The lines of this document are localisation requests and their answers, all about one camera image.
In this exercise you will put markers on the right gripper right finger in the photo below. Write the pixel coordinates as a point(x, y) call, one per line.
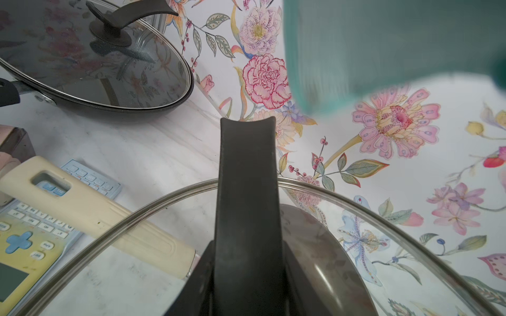
point(302, 298)

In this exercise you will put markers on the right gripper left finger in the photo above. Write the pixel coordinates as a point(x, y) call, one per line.
point(196, 295)

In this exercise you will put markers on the glass pot lid black handle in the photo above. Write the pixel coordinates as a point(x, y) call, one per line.
point(249, 275)

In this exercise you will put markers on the light green cleaning cloth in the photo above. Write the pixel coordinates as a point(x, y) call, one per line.
point(339, 51)

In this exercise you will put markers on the yellow blue calculator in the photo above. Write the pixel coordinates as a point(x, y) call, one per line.
point(32, 241)

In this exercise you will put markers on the brown frying pan cream handle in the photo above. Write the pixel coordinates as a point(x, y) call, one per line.
point(324, 261)

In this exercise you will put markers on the glass wok lid black handle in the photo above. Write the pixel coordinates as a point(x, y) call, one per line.
point(94, 51)

